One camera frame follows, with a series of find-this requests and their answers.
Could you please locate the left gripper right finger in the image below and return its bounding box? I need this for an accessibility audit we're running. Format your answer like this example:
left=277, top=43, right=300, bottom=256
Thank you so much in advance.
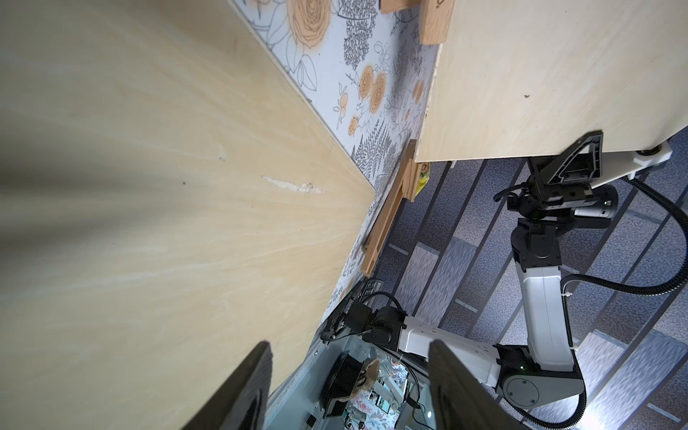
left=427, top=340, right=525, bottom=430

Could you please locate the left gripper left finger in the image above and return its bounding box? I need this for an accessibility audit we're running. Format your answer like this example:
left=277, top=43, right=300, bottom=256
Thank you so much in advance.
left=183, top=340, right=272, bottom=430

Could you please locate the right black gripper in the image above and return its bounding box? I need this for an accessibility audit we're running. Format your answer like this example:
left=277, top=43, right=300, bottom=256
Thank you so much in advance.
left=505, top=130, right=618, bottom=220

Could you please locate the plywood board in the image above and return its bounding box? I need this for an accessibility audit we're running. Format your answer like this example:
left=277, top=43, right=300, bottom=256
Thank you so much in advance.
left=416, top=1, right=687, bottom=161
left=1, top=1, right=374, bottom=429

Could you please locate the wooden easel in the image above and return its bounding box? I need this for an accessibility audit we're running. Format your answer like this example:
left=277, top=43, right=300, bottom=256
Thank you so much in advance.
left=361, top=139, right=422, bottom=278
left=380, top=0, right=455, bottom=45

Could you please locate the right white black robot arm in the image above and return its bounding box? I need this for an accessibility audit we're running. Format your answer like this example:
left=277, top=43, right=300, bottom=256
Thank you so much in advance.
left=318, top=131, right=687, bottom=429

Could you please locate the green snack bag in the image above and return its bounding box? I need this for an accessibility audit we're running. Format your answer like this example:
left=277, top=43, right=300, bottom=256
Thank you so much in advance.
left=415, top=163, right=430, bottom=196

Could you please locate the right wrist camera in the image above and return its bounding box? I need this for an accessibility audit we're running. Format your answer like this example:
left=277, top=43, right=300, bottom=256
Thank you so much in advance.
left=591, top=141, right=673, bottom=188

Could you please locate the aluminium rail base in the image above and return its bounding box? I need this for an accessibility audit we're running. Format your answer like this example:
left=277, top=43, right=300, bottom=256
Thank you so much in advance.
left=262, top=278, right=431, bottom=430

